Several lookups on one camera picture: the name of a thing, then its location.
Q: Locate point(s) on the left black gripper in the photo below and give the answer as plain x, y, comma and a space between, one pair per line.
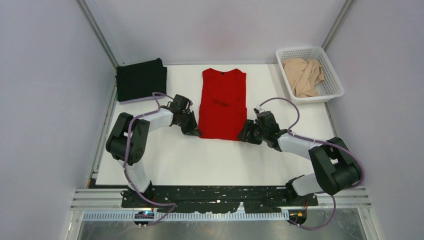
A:
193, 130

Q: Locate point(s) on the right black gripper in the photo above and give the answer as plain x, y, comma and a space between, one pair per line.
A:
249, 127

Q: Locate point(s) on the red t-shirt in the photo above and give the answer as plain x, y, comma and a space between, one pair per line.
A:
222, 110

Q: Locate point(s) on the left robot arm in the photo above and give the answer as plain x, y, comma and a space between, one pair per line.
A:
128, 138

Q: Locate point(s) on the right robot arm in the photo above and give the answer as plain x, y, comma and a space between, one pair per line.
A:
334, 169

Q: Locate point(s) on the folded black t-shirt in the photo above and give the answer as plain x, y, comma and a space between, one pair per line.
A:
141, 80

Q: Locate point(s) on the beige t-shirt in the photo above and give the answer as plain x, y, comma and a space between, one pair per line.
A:
303, 76

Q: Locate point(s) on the white plastic basket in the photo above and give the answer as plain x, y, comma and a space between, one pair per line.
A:
328, 89

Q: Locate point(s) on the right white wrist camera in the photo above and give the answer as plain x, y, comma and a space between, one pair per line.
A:
258, 109

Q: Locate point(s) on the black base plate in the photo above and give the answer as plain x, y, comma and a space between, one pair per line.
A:
216, 199

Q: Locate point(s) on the white slotted cable duct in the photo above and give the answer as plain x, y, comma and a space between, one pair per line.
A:
149, 216

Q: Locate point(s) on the aluminium frame rail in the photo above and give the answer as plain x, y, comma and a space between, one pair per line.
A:
110, 199

